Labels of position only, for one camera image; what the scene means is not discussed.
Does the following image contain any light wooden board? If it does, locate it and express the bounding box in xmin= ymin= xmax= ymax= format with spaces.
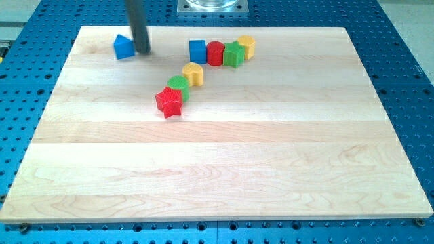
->
xmin=1 ymin=26 xmax=433 ymax=223

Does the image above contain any blue cube block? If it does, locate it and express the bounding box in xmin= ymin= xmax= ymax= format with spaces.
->
xmin=189 ymin=40 xmax=207 ymax=64

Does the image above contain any red star block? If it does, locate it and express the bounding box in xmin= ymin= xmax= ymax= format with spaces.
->
xmin=155 ymin=87 xmax=183 ymax=119

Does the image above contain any green star block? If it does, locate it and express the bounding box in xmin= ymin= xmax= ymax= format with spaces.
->
xmin=223 ymin=41 xmax=245 ymax=68

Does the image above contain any red cylinder block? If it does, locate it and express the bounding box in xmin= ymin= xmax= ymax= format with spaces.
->
xmin=206 ymin=41 xmax=225 ymax=66

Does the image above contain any yellow hexagon block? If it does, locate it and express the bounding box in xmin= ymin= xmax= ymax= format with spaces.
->
xmin=237 ymin=35 xmax=256 ymax=60

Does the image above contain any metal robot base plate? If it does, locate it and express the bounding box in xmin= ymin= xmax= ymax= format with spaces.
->
xmin=176 ymin=0 xmax=249 ymax=16

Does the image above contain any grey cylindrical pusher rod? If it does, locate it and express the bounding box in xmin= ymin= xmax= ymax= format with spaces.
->
xmin=125 ymin=0 xmax=151 ymax=54

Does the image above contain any blue triangle block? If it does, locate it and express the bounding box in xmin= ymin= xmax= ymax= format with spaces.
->
xmin=113 ymin=34 xmax=135 ymax=60

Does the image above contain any green cylinder block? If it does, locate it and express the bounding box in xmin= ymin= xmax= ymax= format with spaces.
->
xmin=167 ymin=75 xmax=190 ymax=102

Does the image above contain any yellow heart block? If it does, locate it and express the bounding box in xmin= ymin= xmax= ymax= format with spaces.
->
xmin=182 ymin=62 xmax=204 ymax=87

